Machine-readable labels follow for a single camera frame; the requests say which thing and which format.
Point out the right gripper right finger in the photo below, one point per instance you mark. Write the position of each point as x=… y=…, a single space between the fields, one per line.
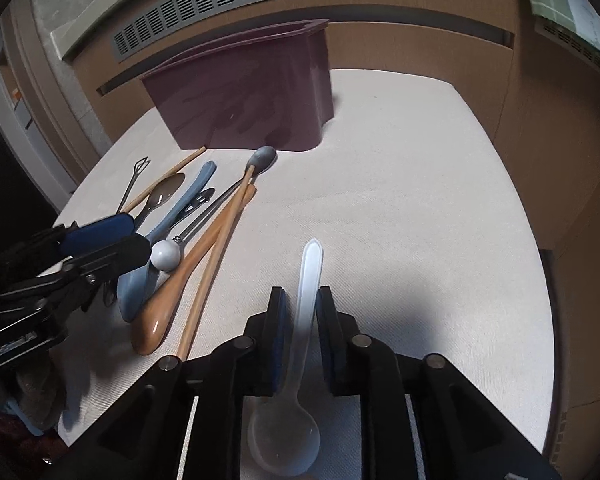
x=335 y=330

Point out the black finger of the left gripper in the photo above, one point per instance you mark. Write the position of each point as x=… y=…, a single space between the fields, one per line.
x=106 y=263

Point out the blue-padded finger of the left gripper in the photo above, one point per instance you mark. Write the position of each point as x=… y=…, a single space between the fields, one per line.
x=80 y=240

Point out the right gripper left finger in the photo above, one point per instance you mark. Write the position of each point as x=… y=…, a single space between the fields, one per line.
x=265 y=359

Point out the white ball-end metal utensil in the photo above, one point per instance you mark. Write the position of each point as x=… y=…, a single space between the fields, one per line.
x=166 y=255

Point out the brown wooden spoon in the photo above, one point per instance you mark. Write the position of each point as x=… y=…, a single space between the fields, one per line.
x=150 y=327

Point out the long wooden chopstick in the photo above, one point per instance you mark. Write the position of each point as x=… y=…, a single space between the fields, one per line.
x=212 y=268

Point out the shovel-handle metal utensil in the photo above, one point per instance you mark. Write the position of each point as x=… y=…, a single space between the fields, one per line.
x=139 y=166

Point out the translucent white plastic spoon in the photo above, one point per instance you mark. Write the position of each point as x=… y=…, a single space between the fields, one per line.
x=283 y=437

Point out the thin wooden chopstick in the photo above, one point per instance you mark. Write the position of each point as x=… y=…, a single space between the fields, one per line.
x=174 y=170

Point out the grey-tipped wooden spoon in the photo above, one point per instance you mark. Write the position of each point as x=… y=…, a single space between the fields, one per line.
x=260 y=160

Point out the brown metal spoon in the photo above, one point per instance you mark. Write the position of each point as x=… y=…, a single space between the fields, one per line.
x=160 y=194

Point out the maroon plastic utensil bin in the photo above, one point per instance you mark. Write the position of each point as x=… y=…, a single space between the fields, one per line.
x=264 y=86

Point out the slotted-handle metal utensil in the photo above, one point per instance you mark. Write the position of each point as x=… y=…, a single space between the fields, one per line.
x=201 y=198

